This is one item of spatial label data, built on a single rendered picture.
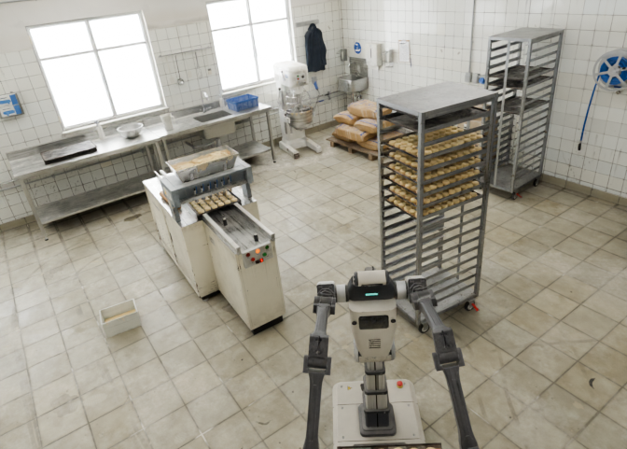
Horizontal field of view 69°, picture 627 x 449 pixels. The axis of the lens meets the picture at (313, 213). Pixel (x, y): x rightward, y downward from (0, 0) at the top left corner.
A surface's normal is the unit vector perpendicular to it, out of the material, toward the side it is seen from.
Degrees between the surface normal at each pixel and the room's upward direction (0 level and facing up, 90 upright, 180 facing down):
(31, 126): 90
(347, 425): 0
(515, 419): 0
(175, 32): 90
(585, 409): 0
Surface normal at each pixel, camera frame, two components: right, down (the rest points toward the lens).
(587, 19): -0.81, 0.34
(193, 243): 0.54, 0.36
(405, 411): -0.09, -0.88
